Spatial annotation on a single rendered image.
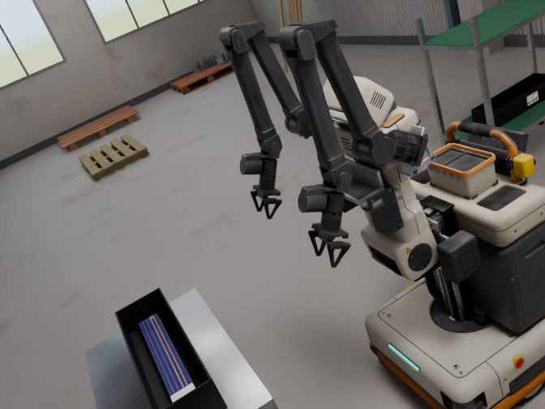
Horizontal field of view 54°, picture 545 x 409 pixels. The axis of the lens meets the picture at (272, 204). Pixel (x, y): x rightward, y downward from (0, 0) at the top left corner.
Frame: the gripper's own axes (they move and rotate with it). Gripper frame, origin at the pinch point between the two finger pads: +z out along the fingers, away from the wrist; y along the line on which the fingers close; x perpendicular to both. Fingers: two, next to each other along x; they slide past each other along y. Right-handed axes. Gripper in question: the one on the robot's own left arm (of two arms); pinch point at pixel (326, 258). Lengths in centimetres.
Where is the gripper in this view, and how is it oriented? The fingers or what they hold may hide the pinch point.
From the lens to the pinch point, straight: 153.7
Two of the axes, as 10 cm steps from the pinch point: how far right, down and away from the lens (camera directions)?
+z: -0.9, 9.6, 2.7
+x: 9.1, -0.3, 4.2
